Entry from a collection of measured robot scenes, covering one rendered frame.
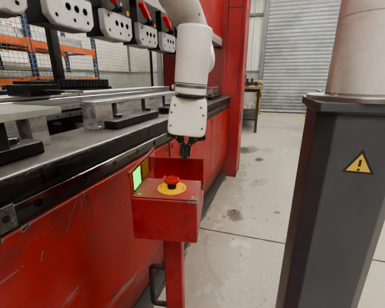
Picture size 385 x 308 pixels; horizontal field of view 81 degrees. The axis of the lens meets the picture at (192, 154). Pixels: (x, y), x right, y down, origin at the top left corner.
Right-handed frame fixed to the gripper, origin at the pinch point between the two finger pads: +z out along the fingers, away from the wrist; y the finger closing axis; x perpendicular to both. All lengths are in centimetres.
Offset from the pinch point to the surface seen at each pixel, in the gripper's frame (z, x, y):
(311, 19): -200, 695, 243
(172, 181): 4.0, -11.6, -1.1
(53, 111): -13.6, -28.9, -16.6
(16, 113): -13.9, -34.0, -17.8
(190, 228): 13.9, -15.2, 4.6
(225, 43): -52, 178, 9
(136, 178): 4.1, -11.9, -9.9
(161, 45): -33, 57, -22
